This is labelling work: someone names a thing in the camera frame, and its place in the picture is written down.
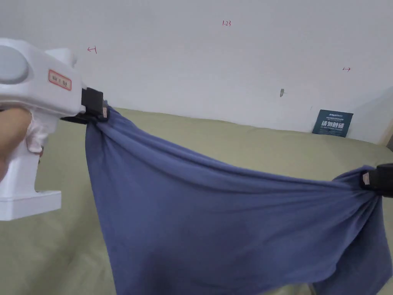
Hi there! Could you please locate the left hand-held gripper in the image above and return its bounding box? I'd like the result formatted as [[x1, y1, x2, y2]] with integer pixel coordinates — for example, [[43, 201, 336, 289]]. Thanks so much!
[[0, 37, 110, 222]]

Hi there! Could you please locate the blue garment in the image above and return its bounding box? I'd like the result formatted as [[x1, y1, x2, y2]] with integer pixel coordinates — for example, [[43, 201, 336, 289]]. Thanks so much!
[[84, 106, 391, 295]]

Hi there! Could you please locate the person's left hand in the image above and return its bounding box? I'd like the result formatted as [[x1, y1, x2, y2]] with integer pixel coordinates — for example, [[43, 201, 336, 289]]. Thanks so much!
[[0, 108, 32, 184]]

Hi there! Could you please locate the dark blue printed card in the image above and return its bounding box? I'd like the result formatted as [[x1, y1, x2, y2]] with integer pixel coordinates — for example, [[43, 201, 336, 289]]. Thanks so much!
[[312, 109, 354, 138]]

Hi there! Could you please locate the bed with pale green sheet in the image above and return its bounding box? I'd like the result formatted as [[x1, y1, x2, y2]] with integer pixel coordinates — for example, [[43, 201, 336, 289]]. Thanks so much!
[[0, 107, 393, 295]]

